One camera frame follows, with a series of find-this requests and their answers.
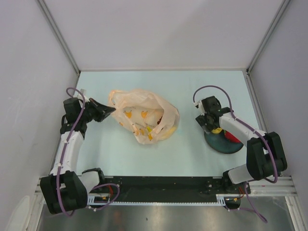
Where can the white slotted cable duct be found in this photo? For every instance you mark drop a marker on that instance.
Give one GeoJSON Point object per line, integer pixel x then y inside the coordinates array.
{"type": "Point", "coordinates": [219, 201]}

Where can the yellow fake banana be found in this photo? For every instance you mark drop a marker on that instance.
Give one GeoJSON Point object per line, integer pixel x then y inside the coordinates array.
{"type": "Point", "coordinates": [162, 135]}

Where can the teal floral ceramic plate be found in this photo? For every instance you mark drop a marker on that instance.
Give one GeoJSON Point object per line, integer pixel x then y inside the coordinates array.
{"type": "Point", "coordinates": [219, 143]}

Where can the red fake dragon fruit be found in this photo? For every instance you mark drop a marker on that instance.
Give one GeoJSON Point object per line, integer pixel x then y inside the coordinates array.
{"type": "Point", "coordinates": [231, 137]}

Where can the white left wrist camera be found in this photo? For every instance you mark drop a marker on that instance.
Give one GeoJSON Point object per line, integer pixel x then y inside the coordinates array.
{"type": "Point", "coordinates": [80, 94]}

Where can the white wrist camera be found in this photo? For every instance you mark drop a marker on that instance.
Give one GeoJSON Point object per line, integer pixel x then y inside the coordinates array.
{"type": "Point", "coordinates": [80, 94]}
{"type": "Point", "coordinates": [199, 106]}

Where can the aluminium front frame rail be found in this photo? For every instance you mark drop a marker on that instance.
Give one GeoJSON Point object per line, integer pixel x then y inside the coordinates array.
{"type": "Point", "coordinates": [269, 185]}

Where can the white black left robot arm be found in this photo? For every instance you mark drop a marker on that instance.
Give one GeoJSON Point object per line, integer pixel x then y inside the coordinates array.
{"type": "Point", "coordinates": [63, 189]}

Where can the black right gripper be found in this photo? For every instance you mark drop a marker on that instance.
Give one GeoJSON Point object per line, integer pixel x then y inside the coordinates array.
{"type": "Point", "coordinates": [202, 120]}

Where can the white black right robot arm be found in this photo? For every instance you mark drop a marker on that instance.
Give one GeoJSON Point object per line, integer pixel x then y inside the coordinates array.
{"type": "Point", "coordinates": [264, 151]}

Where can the aluminium right corner post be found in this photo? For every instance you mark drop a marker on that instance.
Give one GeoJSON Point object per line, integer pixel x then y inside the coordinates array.
{"type": "Point", "coordinates": [269, 32]}

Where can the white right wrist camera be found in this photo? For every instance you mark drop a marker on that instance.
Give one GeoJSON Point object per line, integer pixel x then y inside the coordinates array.
{"type": "Point", "coordinates": [199, 106]}

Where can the yellow fake lemon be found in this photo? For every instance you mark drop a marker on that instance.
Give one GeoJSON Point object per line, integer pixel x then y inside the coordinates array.
{"type": "Point", "coordinates": [217, 130]}

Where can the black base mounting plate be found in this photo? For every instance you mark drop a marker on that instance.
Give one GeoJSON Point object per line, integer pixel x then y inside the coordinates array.
{"type": "Point", "coordinates": [109, 197]}

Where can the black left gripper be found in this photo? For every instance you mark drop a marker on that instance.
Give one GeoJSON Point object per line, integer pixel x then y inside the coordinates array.
{"type": "Point", "coordinates": [102, 111]}

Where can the aluminium corner post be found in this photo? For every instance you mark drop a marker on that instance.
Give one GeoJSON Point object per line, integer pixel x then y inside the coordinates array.
{"type": "Point", "coordinates": [269, 32]}
{"type": "Point", "coordinates": [58, 35]}

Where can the banana print plastic bag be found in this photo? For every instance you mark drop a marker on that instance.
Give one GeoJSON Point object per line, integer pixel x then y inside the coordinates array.
{"type": "Point", "coordinates": [139, 110]}

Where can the aluminium left corner post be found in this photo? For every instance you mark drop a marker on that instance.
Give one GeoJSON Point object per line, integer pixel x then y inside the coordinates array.
{"type": "Point", "coordinates": [58, 35]}

